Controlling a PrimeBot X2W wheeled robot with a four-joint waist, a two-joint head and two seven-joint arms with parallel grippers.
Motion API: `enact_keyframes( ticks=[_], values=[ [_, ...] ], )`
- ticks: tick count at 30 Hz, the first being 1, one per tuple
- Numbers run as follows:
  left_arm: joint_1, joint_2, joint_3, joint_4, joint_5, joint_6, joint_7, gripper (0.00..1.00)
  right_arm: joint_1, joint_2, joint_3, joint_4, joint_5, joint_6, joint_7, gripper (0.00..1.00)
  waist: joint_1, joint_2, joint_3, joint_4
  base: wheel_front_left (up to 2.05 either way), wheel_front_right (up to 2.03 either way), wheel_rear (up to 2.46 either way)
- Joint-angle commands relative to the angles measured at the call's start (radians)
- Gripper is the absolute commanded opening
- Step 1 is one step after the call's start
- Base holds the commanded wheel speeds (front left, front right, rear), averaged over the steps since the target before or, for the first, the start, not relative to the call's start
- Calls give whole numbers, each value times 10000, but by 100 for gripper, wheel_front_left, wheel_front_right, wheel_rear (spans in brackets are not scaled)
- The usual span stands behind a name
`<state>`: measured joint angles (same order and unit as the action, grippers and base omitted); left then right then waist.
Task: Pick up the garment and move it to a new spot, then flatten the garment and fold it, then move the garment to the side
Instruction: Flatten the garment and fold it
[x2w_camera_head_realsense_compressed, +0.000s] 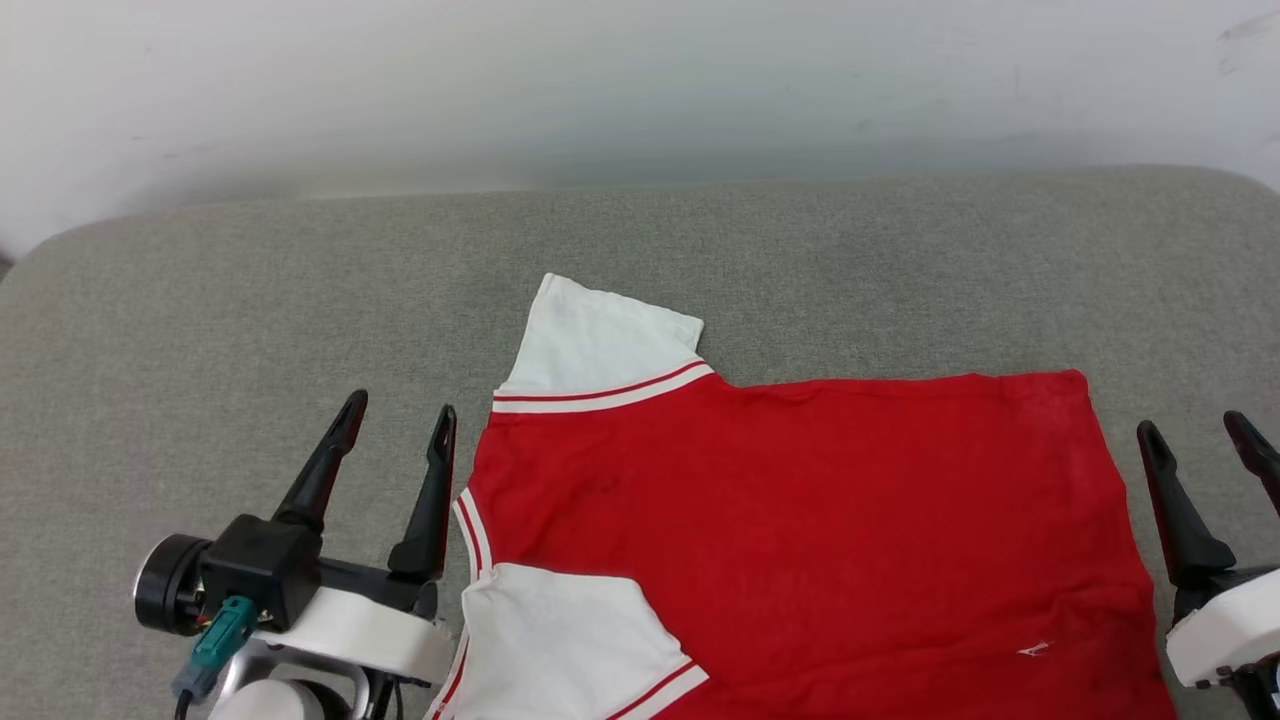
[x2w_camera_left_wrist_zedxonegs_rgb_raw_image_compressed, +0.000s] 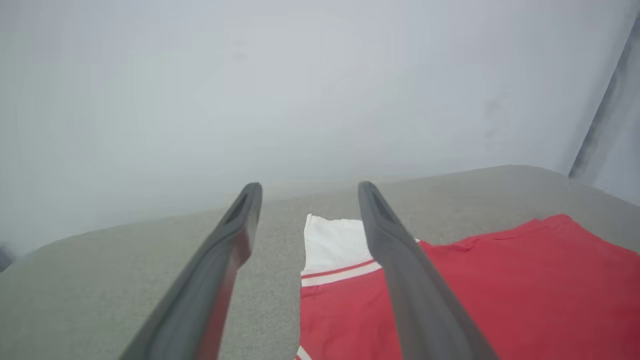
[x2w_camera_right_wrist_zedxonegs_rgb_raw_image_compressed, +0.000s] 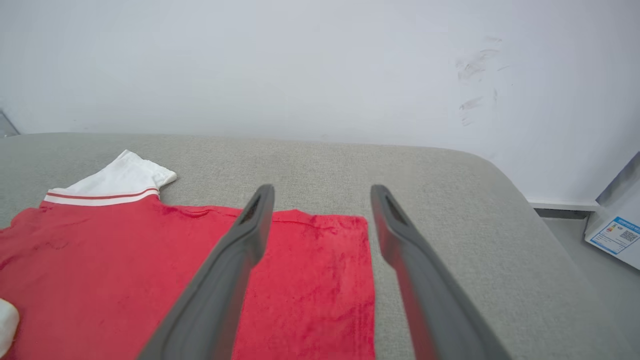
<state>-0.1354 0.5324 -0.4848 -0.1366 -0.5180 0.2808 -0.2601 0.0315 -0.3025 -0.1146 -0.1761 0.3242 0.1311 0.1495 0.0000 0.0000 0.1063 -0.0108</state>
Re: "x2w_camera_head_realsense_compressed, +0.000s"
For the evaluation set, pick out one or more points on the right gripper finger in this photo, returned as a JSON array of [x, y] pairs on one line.
[[1262, 460], [1180, 520]]

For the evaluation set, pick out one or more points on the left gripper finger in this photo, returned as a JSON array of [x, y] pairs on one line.
[[430, 520], [325, 470]]

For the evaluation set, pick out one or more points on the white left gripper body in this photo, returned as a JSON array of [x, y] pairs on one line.
[[380, 630]]

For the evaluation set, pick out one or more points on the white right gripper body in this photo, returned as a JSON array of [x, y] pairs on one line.
[[1225, 630]]

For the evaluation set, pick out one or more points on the red white basketball jersey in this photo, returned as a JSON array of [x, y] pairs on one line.
[[820, 520]]

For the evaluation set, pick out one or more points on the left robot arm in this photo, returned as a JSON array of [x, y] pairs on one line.
[[280, 700]]

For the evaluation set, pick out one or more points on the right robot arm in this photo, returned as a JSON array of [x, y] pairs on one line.
[[1260, 695]]

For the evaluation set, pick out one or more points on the grey fabric sofa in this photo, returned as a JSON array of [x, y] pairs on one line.
[[250, 300]]

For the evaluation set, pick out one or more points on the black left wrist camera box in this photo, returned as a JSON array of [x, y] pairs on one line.
[[260, 565]]

